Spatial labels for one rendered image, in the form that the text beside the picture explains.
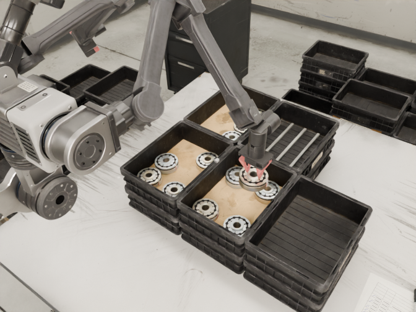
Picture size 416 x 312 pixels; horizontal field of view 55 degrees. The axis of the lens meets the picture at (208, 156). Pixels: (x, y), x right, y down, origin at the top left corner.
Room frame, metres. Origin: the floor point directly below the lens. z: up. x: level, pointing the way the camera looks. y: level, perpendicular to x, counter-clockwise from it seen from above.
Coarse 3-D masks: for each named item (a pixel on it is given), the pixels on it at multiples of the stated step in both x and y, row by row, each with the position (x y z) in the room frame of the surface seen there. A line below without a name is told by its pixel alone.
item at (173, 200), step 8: (200, 128) 1.41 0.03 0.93; (160, 136) 1.36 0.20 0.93; (216, 136) 1.35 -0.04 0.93; (152, 144) 1.31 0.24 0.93; (232, 144) 1.29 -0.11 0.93; (224, 152) 1.24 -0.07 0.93; (128, 160) 1.21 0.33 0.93; (120, 168) 1.17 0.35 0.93; (208, 168) 1.15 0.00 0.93; (128, 176) 1.13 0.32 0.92; (136, 176) 1.12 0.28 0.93; (200, 176) 1.11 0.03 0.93; (144, 184) 1.08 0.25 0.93; (192, 184) 1.07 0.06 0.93; (152, 192) 1.05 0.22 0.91; (160, 192) 1.03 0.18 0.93; (168, 200) 1.00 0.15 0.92; (176, 200) 0.99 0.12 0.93
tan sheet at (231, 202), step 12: (216, 192) 1.11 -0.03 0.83; (228, 192) 1.11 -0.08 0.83; (240, 192) 1.11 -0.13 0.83; (252, 192) 1.11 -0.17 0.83; (228, 204) 1.04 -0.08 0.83; (240, 204) 1.04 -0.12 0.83; (252, 204) 1.04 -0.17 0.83; (264, 204) 1.04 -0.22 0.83; (228, 216) 0.99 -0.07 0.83; (252, 216) 0.98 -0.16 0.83
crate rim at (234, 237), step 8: (280, 168) 1.14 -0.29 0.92; (288, 168) 1.13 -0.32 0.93; (296, 176) 1.09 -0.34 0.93; (288, 184) 1.05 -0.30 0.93; (184, 192) 1.03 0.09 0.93; (280, 192) 1.01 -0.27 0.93; (272, 200) 0.97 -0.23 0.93; (184, 208) 0.95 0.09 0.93; (192, 216) 0.93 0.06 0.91; (200, 216) 0.91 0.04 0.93; (208, 224) 0.88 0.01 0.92; (216, 224) 0.87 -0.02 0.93; (256, 224) 0.87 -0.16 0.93; (224, 232) 0.84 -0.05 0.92; (232, 232) 0.84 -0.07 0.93; (248, 232) 0.83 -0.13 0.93; (232, 240) 0.82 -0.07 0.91; (240, 240) 0.80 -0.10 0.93
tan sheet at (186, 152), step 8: (176, 144) 1.42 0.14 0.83; (184, 144) 1.42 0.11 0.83; (192, 144) 1.42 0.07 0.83; (168, 152) 1.37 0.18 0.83; (176, 152) 1.36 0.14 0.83; (184, 152) 1.36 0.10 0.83; (192, 152) 1.36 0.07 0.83; (200, 152) 1.36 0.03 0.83; (184, 160) 1.31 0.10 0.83; (192, 160) 1.31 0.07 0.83; (184, 168) 1.26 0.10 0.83; (192, 168) 1.26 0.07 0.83; (168, 176) 1.21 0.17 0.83; (176, 176) 1.21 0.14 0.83; (184, 176) 1.21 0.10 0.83; (192, 176) 1.21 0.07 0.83; (160, 184) 1.17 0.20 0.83; (184, 184) 1.16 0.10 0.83
